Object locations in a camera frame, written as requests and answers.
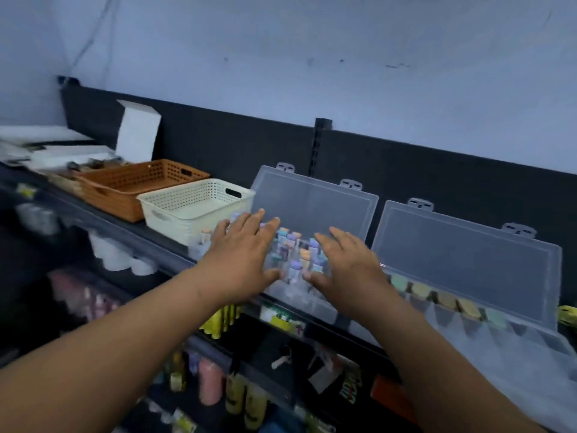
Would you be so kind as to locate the heap of yellow blue packets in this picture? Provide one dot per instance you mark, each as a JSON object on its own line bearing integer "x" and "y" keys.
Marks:
{"x": 568, "y": 315}

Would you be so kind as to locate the white cardboard box open lid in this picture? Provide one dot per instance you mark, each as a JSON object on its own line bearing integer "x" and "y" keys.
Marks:
{"x": 137, "y": 130}

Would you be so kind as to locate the person's left forearm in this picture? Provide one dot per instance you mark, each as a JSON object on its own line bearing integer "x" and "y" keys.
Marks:
{"x": 90, "y": 356}

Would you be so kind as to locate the bundle of yellow packets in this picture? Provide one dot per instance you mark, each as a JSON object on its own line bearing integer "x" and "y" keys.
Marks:
{"x": 221, "y": 317}

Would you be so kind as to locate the green yellow shelf label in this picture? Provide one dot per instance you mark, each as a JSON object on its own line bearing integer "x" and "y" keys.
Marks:
{"x": 25, "y": 191}

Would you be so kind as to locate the narrow black shelf back panel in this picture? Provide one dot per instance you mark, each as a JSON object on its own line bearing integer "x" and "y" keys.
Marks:
{"x": 451, "y": 175}

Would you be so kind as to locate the row of small tubes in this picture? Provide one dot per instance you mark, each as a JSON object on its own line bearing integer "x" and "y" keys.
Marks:
{"x": 295, "y": 266}

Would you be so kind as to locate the green white shelf label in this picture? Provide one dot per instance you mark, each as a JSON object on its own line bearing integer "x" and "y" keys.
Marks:
{"x": 281, "y": 317}

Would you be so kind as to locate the white key tag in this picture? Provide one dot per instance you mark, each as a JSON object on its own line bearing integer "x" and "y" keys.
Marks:
{"x": 281, "y": 356}

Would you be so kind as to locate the person's left hand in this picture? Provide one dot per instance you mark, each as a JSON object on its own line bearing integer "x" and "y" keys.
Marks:
{"x": 239, "y": 261}

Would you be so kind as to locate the person's right forearm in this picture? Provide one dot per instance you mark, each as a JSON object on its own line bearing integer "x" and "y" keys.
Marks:
{"x": 451, "y": 383}

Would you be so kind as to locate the black printed tag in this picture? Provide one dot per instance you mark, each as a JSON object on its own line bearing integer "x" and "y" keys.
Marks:
{"x": 350, "y": 385}

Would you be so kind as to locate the person's right hand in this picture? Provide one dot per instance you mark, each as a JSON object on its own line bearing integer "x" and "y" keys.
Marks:
{"x": 356, "y": 279}

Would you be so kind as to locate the orange plastic basket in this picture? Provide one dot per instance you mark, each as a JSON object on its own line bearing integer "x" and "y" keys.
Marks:
{"x": 117, "y": 193}

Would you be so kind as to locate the white grey-banded notebook package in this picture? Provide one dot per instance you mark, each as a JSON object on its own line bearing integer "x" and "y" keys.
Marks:
{"x": 72, "y": 153}

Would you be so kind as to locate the wide black shelf back panel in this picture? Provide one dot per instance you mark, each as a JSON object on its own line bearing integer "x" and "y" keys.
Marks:
{"x": 225, "y": 139}

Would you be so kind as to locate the white flat notebook package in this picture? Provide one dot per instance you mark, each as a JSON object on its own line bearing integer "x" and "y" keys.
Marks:
{"x": 40, "y": 134}

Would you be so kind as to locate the pink bottle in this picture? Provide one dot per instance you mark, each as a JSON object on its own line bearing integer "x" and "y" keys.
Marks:
{"x": 210, "y": 381}

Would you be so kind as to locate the black slotted shelf upright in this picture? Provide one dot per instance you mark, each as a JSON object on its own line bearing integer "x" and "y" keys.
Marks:
{"x": 322, "y": 126}

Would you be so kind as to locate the white perforated plastic basket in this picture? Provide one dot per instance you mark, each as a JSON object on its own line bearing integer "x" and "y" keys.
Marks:
{"x": 189, "y": 211}

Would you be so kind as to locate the orange packet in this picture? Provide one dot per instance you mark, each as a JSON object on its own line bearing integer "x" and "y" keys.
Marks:
{"x": 392, "y": 396}

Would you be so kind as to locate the white hanging tag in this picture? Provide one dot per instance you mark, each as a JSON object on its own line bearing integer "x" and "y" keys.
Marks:
{"x": 323, "y": 374}

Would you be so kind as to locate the yellow bottle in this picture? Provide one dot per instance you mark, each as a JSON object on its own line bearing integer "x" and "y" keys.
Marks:
{"x": 255, "y": 405}
{"x": 234, "y": 392}

